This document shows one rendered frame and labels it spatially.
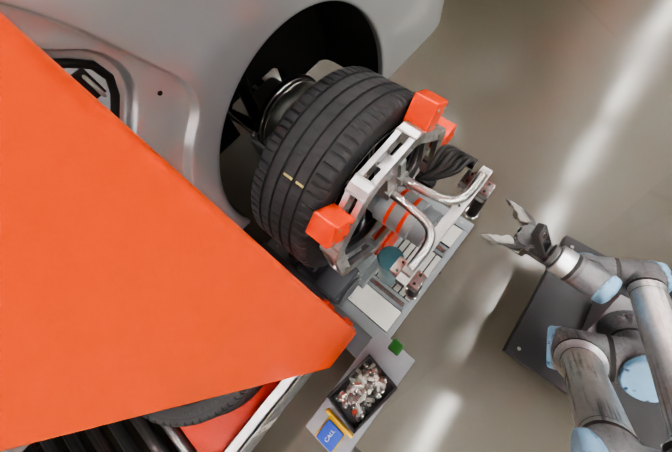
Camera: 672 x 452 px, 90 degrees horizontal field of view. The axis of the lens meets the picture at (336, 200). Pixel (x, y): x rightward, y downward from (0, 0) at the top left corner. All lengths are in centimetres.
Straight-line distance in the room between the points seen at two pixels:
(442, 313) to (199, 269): 173
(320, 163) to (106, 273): 71
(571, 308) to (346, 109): 128
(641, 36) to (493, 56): 98
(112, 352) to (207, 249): 7
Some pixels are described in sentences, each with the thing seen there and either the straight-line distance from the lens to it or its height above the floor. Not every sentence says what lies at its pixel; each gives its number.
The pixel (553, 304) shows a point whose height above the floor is 30.
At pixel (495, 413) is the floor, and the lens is 195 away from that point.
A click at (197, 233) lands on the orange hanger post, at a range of 20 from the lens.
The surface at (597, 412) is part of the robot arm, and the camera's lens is 107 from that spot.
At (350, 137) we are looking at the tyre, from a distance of 85.
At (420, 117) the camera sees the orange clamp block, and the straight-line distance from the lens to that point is 95.
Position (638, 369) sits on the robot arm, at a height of 61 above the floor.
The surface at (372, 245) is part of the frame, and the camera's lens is 130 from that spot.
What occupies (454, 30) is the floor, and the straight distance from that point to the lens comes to 297.
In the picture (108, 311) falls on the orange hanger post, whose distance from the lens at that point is 21.
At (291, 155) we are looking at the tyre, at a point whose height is 113.
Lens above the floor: 187
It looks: 64 degrees down
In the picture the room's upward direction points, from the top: 17 degrees counter-clockwise
